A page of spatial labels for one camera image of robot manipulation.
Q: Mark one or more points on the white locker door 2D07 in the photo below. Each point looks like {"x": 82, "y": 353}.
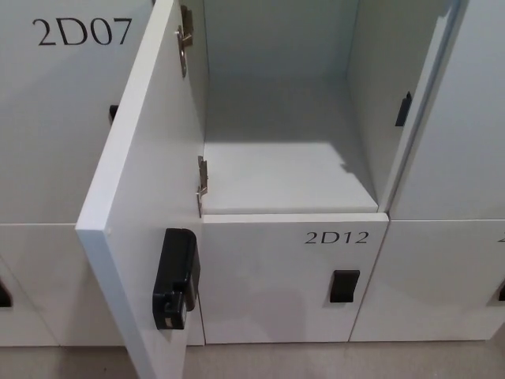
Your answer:
{"x": 59, "y": 118}

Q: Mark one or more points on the small white locker door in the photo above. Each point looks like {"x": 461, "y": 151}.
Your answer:
{"x": 23, "y": 325}
{"x": 434, "y": 284}

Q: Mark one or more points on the long metal door hinge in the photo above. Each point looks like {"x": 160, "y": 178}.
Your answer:
{"x": 184, "y": 43}

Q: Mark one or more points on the white locker door 2D12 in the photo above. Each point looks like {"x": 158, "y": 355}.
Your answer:
{"x": 256, "y": 276}

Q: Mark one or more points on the white locker compartment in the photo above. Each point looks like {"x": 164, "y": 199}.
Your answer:
{"x": 276, "y": 166}

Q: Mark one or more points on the short metal door hinge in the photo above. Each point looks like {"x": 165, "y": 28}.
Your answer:
{"x": 203, "y": 177}

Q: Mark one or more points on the white locker door 2D11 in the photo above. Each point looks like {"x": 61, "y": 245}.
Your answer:
{"x": 138, "y": 158}

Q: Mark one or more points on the black strike plate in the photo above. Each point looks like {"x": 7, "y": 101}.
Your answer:
{"x": 404, "y": 110}

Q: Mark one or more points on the white locker door 2D08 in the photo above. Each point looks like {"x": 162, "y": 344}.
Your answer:
{"x": 59, "y": 276}

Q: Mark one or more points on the tall white locker door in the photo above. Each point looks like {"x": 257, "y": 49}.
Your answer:
{"x": 465, "y": 138}

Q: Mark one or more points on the black lock box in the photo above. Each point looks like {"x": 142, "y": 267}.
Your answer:
{"x": 175, "y": 272}

